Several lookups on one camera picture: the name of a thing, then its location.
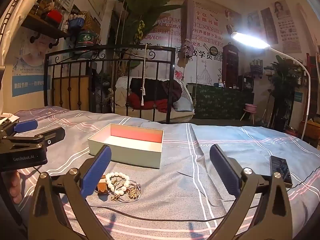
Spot hanging grey feather ornament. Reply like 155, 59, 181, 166
177, 0, 194, 68

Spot white floor lamp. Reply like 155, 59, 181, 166
230, 31, 311, 140

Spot wooden wall shelf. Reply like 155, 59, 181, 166
21, 14, 69, 49

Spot large green banana plant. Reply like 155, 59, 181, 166
107, 0, 181, 81

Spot black smartphone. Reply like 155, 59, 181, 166
270, 155, 292, 189

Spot green tin can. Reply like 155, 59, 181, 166
76, 30, 95, 47

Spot white pearl bracelet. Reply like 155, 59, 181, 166
105, 171, 131, 196

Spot pink stool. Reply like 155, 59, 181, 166
240, 103, 257, 124

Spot green patterned counter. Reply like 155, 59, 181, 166
187, 83, 254, 120

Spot gold chain necklace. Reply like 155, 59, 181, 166
110, 178, 142, 203

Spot red container on shelf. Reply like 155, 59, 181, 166
46, 9, 62, 25

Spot person's left hand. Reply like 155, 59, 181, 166
3, 170, 22, 204

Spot grey striped bed sheet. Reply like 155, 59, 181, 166
17, 107, 319, 239

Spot dark red phone booth cabinet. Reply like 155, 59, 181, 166
222, 44, 239, 88

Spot black iron bed frame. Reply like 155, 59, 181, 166
43, 44, 176, 124

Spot potted green plant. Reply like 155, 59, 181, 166
266, 55, 299, 132

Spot brown leather strap watch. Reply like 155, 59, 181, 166
96, 175, 108, 194

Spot pale green jewelry box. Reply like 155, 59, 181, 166
88, 124, 164, 168

